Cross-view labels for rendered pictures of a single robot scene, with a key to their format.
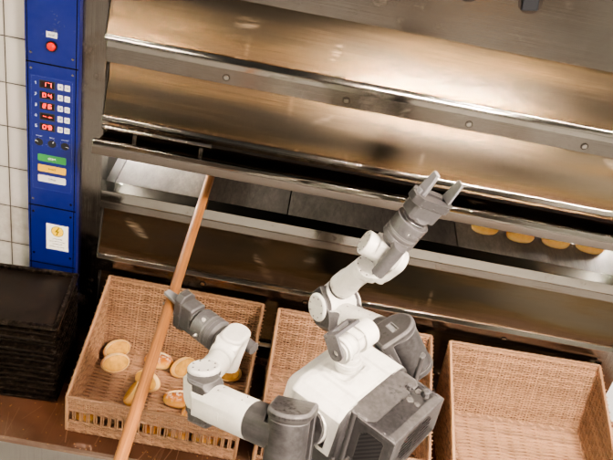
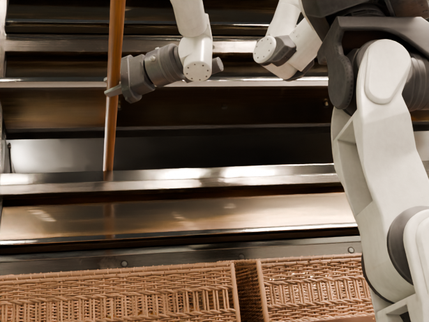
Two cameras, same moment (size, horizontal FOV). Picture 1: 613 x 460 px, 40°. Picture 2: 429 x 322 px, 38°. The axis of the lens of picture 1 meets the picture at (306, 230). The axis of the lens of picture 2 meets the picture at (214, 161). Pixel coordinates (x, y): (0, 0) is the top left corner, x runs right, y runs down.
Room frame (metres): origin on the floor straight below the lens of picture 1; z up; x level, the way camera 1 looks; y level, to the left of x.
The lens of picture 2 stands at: (0.41, 0.33, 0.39)
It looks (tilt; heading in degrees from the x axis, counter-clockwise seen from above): 23 degrees up; 350
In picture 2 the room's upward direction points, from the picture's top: 7 degrees counter-clockwise
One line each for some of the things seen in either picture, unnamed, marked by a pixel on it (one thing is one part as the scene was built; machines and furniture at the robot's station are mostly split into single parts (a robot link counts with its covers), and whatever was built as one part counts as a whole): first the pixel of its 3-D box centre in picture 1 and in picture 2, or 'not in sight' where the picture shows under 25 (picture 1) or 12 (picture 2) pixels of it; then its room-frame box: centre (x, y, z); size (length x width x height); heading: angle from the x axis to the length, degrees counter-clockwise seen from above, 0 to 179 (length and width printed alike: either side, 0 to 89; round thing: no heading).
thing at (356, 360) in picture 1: (353, 343); not in sight; (1.42, -0.15, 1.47); 0.10 x 0.07 x 0.09; 147
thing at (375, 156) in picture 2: not in sight; (391, 170); (1.40, -0.17, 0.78); 0.18 x 0.15 x 0.47; 2
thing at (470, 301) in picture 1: (362, 277); (286, 210); (2.28, -0.22, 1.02); 1.79 x 0.11 x 0.19; 92
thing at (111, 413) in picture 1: (169, 363); (110, 298); (2.00, 0.35, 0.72); 0.56 x 0.49 x 0.28; 92
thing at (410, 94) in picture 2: not in sight; (374, 82); (1.40, -0.18, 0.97); 0.14 x 0.13 x 0.12; 2
